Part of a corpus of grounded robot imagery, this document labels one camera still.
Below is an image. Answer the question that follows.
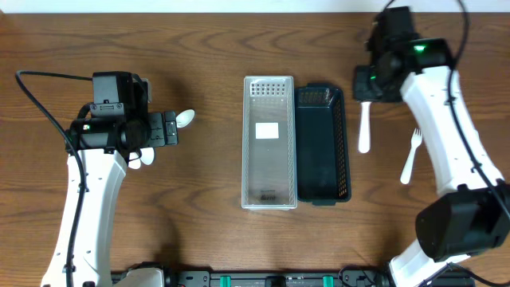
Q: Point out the white plastic fork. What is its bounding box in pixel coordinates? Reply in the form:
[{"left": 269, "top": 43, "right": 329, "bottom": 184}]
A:
[{"left": 400, "top": 128, "right": 423, "bottom": 185}]

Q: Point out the pink-white plastic spoon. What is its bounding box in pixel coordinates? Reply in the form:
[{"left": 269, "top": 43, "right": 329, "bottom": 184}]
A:
[{"left": 358, "top": 101, "right": 371, "bottom": 153}]

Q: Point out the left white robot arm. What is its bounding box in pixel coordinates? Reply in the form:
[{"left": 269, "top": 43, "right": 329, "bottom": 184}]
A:
[{"left": 41, "top": 147, "right": 155, "bottom": 287}]

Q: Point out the white plastic spoon under arm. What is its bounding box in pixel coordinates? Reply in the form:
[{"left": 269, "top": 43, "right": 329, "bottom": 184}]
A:
[{"left": 176, "top": 109, "right": 195, "bottom": 128}]

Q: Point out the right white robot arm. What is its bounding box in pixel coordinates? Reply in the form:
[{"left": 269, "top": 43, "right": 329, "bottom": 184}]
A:
[{"left": 354, "top": 37, "right": 509, "bottom": 286}]

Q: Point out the white plastic spoon crossed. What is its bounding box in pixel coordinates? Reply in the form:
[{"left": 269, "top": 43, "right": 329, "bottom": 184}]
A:
[{"left": 139, "top": 147, "right": 155, "bottom": 165}]

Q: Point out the white plastic spoon far left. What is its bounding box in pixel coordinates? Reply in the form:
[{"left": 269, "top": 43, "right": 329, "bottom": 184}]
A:
[{"left": 127, "top": 155, "right": 142, "bottom": 170}]

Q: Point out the clear plastic basket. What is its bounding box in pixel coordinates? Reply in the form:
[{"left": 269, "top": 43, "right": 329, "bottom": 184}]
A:
[{"left": 241, "top": 76, "right": 297, "bottom": 210}]

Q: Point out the dark green plastic basket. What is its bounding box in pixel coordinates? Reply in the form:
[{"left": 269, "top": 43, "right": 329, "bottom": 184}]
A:
[{"left": 295, "top": 83, "right": 351, "bottom": 206}]

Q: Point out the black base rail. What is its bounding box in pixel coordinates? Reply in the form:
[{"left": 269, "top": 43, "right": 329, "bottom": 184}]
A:
[{"left": 112, "top": 262, "right": 395, "bottom": 287}]

